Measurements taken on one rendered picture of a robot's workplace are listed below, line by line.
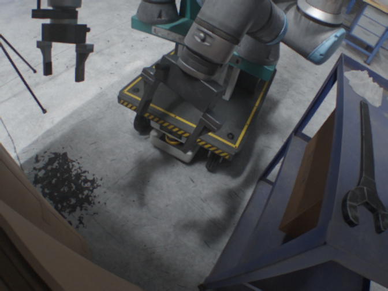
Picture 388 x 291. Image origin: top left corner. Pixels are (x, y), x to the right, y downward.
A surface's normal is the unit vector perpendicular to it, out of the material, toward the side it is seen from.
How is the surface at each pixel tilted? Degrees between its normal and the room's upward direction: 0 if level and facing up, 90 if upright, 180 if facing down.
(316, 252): 90
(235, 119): 0
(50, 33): 67
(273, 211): 0
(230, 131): 0
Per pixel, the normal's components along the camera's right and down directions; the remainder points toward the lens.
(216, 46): 0.07, 0.60
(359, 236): 0.15, -0.62
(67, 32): -0.27, 0.40
